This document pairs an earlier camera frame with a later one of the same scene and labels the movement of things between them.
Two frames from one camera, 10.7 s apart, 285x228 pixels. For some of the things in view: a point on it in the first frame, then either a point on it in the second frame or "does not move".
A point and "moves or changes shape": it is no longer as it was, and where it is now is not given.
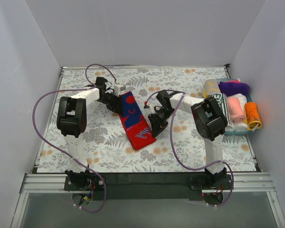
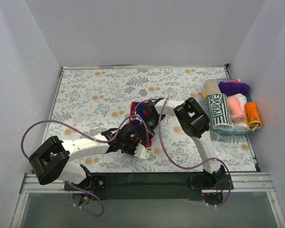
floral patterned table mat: x=141 y=119 does not move
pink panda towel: x=236 y=111 does not move
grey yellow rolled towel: x=210 y=87 does not move
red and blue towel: x=137 y=127 moves or changes shape
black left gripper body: x=117 y=104 → x=132 y=145
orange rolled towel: x=251 y=116 does not move
